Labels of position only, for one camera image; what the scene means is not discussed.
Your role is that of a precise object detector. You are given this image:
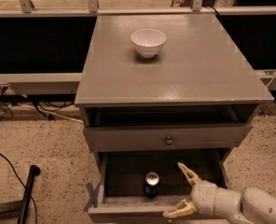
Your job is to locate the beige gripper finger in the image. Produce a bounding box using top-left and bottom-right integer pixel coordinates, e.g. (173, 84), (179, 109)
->
(162, 199), (196, 218)
(177, 162), (200, 186)

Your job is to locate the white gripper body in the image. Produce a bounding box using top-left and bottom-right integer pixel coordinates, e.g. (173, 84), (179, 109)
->
(191, 180), (242, 220)

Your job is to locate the blue pepsi can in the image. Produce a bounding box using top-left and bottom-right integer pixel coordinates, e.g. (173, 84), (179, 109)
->
(144, 172), (160, 198)

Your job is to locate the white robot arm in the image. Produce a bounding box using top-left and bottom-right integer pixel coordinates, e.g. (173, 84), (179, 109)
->
(163, 162), (276, 224)

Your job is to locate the round metal drawer knob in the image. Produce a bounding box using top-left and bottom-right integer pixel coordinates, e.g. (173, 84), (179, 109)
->
(165, 136), (173, 146)

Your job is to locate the grey open middle drawer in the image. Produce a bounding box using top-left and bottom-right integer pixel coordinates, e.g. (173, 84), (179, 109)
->
(89, 149), (228, 224)

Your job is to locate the grey top drawer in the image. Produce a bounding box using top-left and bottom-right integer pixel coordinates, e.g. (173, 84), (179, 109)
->
(83, 105), (256, 152)

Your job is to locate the grey wooden drawer cabinet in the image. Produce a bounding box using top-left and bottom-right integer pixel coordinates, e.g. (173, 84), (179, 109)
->
(76, 14), (272, 224)

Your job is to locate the white ceramic bowl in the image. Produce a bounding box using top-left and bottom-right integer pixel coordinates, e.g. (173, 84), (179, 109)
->
(131, 29), (167, 58)

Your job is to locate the black metal stand leg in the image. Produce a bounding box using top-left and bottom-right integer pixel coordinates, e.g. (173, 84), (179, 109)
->
(0, 164), (42, 224)

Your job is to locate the black floor cable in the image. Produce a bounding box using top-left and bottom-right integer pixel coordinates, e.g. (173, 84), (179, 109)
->
(0, 145), (39, 224)

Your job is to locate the grey metal rail frame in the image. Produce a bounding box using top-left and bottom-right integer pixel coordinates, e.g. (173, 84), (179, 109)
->
(0, 0), (276, 99)

